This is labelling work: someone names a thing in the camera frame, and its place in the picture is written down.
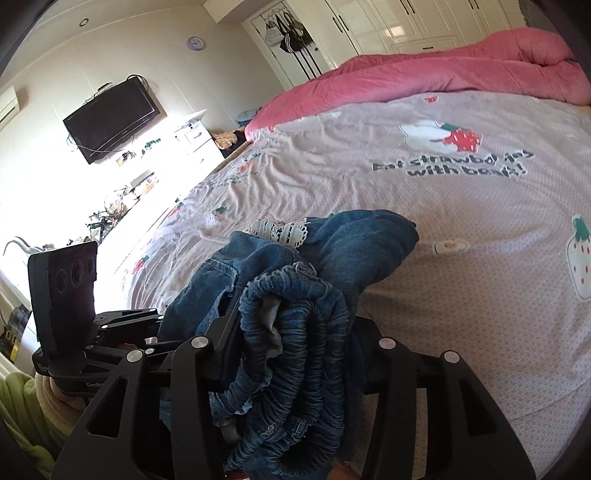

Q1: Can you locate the cluttered low table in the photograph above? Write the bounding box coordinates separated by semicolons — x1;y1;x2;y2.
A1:
83;168;160;237

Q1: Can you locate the black yellow box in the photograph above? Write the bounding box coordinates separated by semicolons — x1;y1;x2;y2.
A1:
0;305;33;361

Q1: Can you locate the white door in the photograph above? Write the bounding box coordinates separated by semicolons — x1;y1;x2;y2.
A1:
242;4;334;89

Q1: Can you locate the pink quilt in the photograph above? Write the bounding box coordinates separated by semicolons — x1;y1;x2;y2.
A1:
245;27;591;142

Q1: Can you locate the black wall television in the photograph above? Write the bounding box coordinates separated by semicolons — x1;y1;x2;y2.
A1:
63;76;162;165

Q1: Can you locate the pink strawberry print bedsheet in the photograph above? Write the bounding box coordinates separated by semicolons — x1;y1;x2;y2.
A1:
99;90;591;418

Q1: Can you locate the brown cloth pile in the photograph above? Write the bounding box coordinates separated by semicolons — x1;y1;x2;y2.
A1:
213;130;250;151

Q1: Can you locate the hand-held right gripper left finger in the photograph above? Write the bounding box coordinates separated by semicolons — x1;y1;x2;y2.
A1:
51;307;243;480

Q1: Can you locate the blue denim garment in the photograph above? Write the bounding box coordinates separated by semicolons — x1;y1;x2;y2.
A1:
159;210;421;480

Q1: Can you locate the white drawer desk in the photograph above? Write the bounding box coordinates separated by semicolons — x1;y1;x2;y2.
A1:
174;111;225;168

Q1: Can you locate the white air conditioner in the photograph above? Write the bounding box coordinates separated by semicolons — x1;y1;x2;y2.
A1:
0;88;22;123

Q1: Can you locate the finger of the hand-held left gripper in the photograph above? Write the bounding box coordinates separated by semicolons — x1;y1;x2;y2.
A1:
93;308;164;334

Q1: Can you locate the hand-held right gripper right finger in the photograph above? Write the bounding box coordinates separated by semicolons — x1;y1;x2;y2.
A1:
353;318;537;480

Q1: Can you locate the white wardrobe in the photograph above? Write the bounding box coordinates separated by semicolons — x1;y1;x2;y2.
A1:
323;0;528;62

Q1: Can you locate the black striped hanging bag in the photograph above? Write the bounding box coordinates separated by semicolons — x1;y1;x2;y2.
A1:
277;11;311;52

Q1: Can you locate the person's left forearm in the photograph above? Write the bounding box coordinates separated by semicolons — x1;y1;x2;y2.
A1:
0;369;89;468

